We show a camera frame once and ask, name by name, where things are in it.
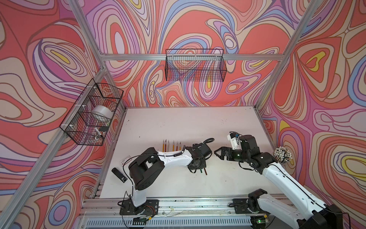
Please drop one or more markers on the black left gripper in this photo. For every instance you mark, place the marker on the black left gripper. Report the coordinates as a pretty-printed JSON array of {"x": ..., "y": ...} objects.
[{"x": 204, "y": 165}]

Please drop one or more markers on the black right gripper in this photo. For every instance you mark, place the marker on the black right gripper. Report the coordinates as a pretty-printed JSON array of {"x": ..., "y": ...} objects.
[{"x": 224, "y": 152}]

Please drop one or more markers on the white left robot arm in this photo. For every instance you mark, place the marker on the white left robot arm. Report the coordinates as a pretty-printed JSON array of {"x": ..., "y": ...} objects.
[{"x": 146, "y": 168}]

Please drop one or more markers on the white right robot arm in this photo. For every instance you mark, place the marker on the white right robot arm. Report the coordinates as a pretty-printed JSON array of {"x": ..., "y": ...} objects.
[{"x": 307, "y": 212}]

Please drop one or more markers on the clear cup of craft knives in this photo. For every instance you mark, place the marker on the clear cup of craft knives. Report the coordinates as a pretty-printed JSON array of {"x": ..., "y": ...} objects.
[{"x": 282, "y": 155}]

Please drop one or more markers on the small white red card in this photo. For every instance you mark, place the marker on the small white red card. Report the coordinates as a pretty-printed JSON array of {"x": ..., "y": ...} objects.
[{"x": 123, "y": 161}]

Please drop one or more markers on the white tape roll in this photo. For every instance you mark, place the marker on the white tape roll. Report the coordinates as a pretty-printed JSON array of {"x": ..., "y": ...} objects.
[{"x": 102, "y": 113}]

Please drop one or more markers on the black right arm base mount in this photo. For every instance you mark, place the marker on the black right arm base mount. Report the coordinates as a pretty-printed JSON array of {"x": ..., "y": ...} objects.
[{"x": 248, "y": 205}]

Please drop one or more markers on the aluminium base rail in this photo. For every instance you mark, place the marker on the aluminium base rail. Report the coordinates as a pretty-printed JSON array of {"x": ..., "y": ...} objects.
[{"x": 175, "y": 213}]

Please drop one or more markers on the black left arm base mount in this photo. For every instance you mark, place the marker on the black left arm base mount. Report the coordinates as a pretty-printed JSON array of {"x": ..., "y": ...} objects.
[{"x": 140, "y": 207}]

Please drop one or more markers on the black wire basket back wall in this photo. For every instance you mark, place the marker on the black wire basket back wall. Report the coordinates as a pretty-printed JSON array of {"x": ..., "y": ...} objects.
[{"x": 195, "y": 65}]

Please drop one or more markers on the black wire basket wall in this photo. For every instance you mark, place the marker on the black wire basket wall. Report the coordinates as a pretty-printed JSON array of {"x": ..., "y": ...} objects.
[
  {"x": 195, "y": 65},
  {"x": 80, "y": 125}
]

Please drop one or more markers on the black wire basket left wall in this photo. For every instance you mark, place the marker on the black wire basket left wall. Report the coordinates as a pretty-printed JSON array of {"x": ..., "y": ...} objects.
[{"x": 80, "y": 125}]

